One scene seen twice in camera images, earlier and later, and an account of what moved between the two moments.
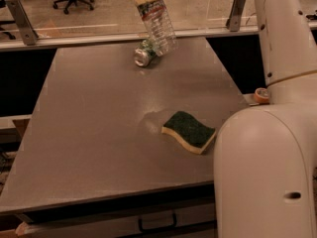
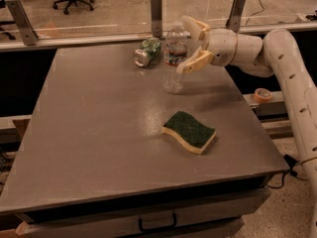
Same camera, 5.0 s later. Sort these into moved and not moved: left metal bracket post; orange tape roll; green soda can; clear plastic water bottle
Moved: clear plastic water bottle
Not moved: left metal bracket post; green soda can; orange tape roll
